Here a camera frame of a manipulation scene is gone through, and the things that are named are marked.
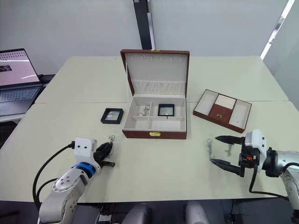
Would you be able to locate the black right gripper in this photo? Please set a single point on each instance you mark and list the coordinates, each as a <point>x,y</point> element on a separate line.
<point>247,157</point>

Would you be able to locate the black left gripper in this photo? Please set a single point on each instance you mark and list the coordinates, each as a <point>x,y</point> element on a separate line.
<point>98,159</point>

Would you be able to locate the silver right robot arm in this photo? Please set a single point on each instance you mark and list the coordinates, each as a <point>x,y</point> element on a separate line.
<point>283,163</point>

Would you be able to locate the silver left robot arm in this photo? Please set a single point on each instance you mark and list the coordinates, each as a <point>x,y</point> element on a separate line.
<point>66,184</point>

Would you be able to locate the brown insert tray with compartments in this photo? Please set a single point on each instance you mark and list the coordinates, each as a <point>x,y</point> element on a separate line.
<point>219,111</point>

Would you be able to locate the brown jewelry box with lid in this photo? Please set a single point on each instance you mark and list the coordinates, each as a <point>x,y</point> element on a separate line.
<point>154,134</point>

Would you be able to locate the grey rounded shape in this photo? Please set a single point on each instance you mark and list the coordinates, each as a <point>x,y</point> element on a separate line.
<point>136,214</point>

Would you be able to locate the open grey laptop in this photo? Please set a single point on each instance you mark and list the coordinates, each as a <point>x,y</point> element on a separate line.
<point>16,70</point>

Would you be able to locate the bright window strip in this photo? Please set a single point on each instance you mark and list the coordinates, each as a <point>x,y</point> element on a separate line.
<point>275,28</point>

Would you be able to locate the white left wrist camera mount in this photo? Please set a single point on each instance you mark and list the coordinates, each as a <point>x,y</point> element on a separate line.
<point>83,149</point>

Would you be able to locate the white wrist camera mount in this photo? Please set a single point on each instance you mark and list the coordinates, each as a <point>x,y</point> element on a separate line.
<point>255,141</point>
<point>83,149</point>

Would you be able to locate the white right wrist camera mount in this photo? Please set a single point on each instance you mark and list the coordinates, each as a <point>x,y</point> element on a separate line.
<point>255,141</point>

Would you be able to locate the black wall pillar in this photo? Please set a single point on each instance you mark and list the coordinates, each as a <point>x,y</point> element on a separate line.
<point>144,23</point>

